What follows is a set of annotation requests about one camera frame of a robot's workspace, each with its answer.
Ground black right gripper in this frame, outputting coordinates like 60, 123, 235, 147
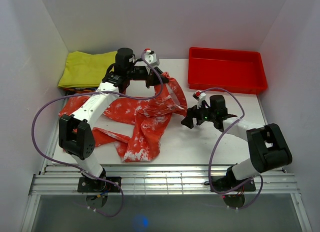
180, 99, 216, 129

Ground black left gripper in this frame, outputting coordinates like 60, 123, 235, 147
126, 66, 169, 89

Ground red white tie-dye trousers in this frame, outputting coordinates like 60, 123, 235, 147
58, 71, 189, 163

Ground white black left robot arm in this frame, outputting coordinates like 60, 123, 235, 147
58, 48, 168, 192

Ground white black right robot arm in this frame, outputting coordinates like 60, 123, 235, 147
181, 91, 293, 194

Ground folded yellow trousers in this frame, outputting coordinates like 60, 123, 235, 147
58, 51, 116, 88

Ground folded orange patterned trousers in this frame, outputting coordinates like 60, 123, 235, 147
62, 87, 97, 95

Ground red plastic tray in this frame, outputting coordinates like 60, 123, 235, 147
187, 47, 268, 95

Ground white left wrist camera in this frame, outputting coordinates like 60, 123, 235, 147
141, 48, 160, 68

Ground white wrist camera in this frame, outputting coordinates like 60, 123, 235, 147
141, 48, 160, 68
192, 90, 206, 109

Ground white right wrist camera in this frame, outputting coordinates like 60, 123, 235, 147
192, 90, 206, 109

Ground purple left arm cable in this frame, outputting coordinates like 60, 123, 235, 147
31, 50, 165, 217

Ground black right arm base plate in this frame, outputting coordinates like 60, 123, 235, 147
211, 176, 256, 192

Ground aluminium table edge rail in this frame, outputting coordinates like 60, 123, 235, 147
29, 165, 299, 195

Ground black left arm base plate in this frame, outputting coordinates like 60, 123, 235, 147
77, 176, 120, 193

